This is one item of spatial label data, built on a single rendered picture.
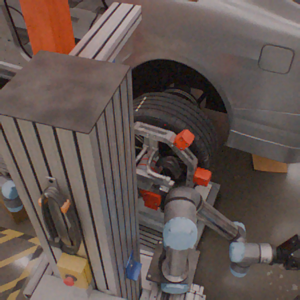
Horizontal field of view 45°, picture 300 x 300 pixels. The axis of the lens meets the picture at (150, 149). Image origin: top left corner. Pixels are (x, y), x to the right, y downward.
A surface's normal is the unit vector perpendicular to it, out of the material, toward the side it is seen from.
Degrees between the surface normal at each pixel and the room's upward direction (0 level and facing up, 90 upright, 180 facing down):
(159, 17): 81
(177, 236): 82
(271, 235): 0
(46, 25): 90
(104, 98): 0
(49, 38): 90
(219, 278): 0
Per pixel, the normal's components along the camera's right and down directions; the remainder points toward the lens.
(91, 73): 0.00, -0.69
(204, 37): -0.40, 0.66
